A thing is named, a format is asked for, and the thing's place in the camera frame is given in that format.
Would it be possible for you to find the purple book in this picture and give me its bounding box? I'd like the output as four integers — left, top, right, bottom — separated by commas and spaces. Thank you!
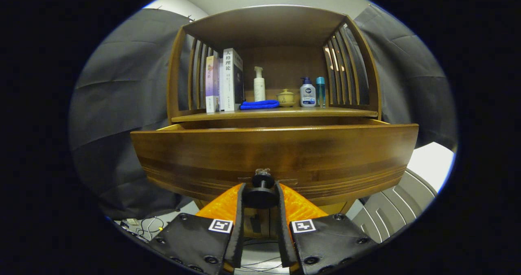
205, 55, 220, 113

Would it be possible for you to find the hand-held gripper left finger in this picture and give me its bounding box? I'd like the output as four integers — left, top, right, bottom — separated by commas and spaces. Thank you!
149, 182, 247, 275

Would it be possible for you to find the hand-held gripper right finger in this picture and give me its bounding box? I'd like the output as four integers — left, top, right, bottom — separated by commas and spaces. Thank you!
275, 181, 379, 275

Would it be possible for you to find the white lotion bottle blue cap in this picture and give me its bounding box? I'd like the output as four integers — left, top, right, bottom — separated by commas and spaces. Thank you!
300, 77, 317, 107

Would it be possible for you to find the black backdrop cloth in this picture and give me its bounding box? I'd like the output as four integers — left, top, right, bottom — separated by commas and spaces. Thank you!
68, 4, 458, 220

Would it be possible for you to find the blue folded cloth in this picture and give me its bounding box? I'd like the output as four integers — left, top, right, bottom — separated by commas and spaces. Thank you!
239, 100, 280, 110

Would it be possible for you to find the white pump bottle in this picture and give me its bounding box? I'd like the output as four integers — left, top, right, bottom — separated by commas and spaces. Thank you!
254, 66, 266, 102

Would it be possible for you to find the black floor cable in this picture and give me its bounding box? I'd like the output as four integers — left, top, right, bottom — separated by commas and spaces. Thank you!
136, 216, 165, 238

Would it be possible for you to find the brown wooden cabinet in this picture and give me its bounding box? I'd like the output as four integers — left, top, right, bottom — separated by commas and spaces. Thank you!
167, 4, 383, 239

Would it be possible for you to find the teal slim bottle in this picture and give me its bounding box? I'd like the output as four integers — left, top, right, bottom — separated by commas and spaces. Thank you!
316, 77, 326, 107

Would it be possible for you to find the yellow lidded teacup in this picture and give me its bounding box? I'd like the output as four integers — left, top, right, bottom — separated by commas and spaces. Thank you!
276, 89, 297, 107

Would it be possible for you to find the wooden countertop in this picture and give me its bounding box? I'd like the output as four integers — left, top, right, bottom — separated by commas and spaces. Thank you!
171, 106, 379, 124

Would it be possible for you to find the brown wooden drawer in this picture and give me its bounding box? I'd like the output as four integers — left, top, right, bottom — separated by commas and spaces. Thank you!
130, 118, 420, 210

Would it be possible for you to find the white book with portrait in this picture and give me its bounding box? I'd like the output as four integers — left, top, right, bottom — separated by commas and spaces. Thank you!
219, 48, 245, 112

